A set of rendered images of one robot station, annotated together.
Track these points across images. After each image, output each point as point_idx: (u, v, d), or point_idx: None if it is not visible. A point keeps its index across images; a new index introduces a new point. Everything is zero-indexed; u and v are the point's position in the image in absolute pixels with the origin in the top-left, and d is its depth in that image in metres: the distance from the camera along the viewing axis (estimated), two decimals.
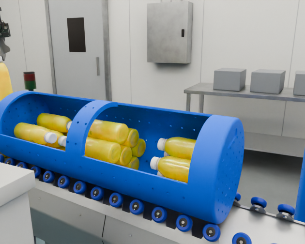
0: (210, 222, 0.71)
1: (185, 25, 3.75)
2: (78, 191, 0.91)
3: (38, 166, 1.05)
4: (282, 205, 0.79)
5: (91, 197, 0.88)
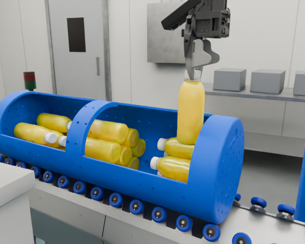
0: (210, 222, 0.71)
1: (185, 25, 3.75)
2: (78, 191, 0.91)
3: (38, 166, 1.05)
4: (282, 205, 0.79)
5: (91, 197, 0.88)
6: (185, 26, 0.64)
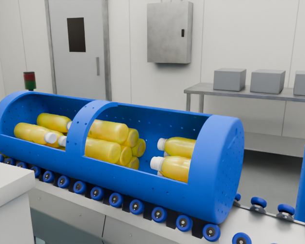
0: (210, 222, 0.71)
1: (185, 25, 3.75)
2: (78, 191, 0.91)
3: (38, 166, 1.05)
4: (282, 205, 0.79)
5: (91, 197, 0.88)
6: None
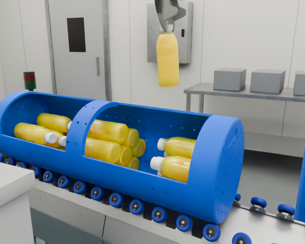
0: (210, 222, 0.71)
1: (185, 25, 3.75)
2: (78, 191, 0.91)
3: (38, 166, 1.05)
4: (282, 205, 0.79)
5: (91, 197, 0.88)
6: None
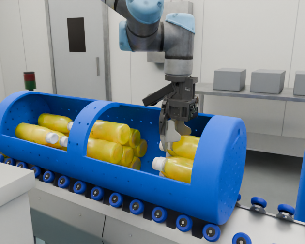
0: (213, 223, 0.71)
1: None
2: (77, 192, 0.91)
3: (39, 167, 1.04)
4: (282, 205, 0.79)
5: (90, 196, 0.89)
6: (160, 110, 0.77)
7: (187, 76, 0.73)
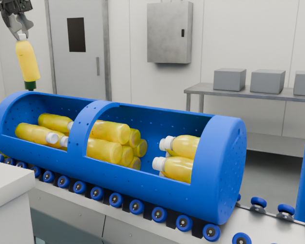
0: (213, 223, 0.71)
1: (185, 25, 3.75)
2: (77, 192, 0.91)
3: (39, 167, 1.04)
4: (282, 205, 0.79)
5: (90, 196, 0.89)
6: (1, 8, 1.04)
7: None
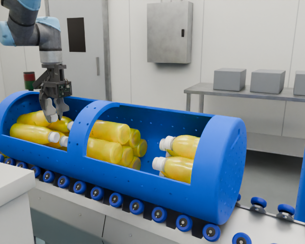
0: (213, 223, 0.71)
1: (185, 25, 3.75)
2: (77, 192, 0.91)
3: (39, 167, 1.04)
4: (282, 205, 0.79)
5: (90, 196, 0.89)
6: (40, 90, 1.00)
7: (56, 64, 0.97)
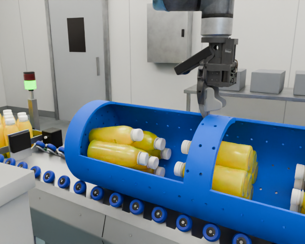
0: (203, 227, 0.71)
1: (185, 25, 3.75)
2: (82, 187, 0.91)
3: (38, 175, 1.03)
4: None
5: (97, 198, 0.87)
6: (197, 76, 0.70)
7: (227, 37, 0.67)
